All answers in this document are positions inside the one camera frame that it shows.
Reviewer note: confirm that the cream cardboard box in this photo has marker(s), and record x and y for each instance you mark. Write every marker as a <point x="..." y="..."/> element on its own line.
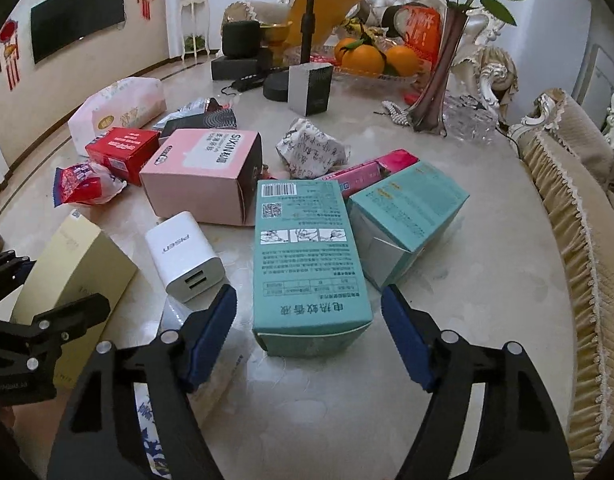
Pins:
<point x="74" y="270"/>

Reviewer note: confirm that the red gift bag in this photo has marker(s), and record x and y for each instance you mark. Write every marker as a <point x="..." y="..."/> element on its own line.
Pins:
<point x="424" y="30"/>

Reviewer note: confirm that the teal cardboard box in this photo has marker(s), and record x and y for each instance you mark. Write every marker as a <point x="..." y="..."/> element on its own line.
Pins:
<point x="412" y="205"/>

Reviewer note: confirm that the black wall television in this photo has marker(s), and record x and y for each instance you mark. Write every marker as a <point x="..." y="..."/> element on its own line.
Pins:
<point x="77" y="17"/>

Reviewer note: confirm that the white tissue pack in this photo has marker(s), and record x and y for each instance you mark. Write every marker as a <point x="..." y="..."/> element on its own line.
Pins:
<point x="117" y="105"/>

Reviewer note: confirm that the glass ashtray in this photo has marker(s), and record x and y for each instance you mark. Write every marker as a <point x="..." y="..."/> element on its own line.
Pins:
<point x="469" y="117"/>

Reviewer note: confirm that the gold bowl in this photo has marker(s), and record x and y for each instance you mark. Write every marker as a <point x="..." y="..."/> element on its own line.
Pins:
<point x="276" y="37"/>

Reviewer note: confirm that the teal box with barcode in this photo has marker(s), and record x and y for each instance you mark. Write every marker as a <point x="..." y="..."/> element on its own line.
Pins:
<point x="307" y="260"/>

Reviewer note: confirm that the red cardboard box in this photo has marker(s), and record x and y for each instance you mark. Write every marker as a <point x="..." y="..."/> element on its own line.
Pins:
<point x="122" y="152"/>

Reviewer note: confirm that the blue and white patterned packet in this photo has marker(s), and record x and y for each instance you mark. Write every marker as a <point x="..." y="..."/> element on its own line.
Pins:
<point x="149" y="435"/>

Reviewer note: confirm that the crumpled printed paper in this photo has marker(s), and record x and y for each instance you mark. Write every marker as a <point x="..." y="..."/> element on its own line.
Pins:
<point x="312" y="147"/>

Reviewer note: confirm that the flat black box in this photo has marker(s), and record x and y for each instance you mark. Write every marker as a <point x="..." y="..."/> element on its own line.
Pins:
<point x="237" y="67"/>

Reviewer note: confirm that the pink and black box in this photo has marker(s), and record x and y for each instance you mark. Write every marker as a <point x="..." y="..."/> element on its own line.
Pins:
<point x="202" y="175"/>

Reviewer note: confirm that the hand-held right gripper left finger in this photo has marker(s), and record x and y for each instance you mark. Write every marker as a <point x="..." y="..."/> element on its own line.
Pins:
<point x="212" y="342"/>

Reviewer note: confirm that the long pink box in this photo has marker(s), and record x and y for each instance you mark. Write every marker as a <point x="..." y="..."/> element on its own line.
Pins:
<point x="372" y="170"/>

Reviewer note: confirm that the black and silver packet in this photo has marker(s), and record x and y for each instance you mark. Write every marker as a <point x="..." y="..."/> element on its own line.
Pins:
<point x="207" y="115"/>

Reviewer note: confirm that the glass fruit tray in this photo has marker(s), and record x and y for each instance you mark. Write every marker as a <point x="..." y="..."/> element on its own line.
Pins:
<point x="372" y="78"/>

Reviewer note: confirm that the white box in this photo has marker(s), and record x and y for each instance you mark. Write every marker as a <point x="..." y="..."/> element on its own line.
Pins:
<point x="222" y="360"/>

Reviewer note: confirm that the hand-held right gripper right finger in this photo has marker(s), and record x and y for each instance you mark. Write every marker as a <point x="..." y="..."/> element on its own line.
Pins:
<point x="406" y="342"/>

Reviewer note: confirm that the yellow envelope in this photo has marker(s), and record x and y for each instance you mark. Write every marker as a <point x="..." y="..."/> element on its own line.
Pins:
<point x="332" y="5"/>

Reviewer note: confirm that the orange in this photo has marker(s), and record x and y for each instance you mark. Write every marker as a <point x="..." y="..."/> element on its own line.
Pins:
<point x="402" y="61"/>
<point x="343" y="47"/>
<point x="364" y="59"/>

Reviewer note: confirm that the white side stand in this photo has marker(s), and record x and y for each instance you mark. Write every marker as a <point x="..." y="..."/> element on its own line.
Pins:
<point x="194" y="10"/>

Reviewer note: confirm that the sofa with beige fringed cover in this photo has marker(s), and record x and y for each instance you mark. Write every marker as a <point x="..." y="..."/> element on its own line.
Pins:
<point x="572" y="200"/>

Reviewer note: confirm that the white USB charger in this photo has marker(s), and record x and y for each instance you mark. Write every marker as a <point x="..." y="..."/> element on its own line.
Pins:
<point x="182" y="255"/>

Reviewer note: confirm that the dark glass vase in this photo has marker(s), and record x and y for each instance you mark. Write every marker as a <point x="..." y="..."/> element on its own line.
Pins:
<point x="439" y="80"/>

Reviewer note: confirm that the dark cylindrical speaker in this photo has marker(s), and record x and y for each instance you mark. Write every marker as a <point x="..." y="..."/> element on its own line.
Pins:
<point x="241" y="40"/>

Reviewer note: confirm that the red snack packet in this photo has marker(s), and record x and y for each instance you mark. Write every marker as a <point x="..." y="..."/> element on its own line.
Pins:
<point x="84" y="182"/>

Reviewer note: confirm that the silver and black box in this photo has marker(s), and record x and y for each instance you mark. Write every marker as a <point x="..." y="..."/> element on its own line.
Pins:
<point x="309" y="90"/>

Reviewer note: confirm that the black stand with round base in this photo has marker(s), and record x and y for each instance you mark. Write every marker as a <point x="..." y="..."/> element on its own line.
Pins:
<point x="279" y="87"/>

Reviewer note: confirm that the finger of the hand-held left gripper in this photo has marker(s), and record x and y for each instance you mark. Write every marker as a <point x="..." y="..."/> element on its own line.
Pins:
<point x="4" y="275"/>
<point x="42" y="332"/>

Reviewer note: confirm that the black handset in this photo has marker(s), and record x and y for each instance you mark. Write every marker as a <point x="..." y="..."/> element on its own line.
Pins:
<point x="242" y="83"/>

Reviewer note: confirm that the pearl hair clip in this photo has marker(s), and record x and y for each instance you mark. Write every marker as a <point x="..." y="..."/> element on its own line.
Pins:
<point x="397" y="112"/>

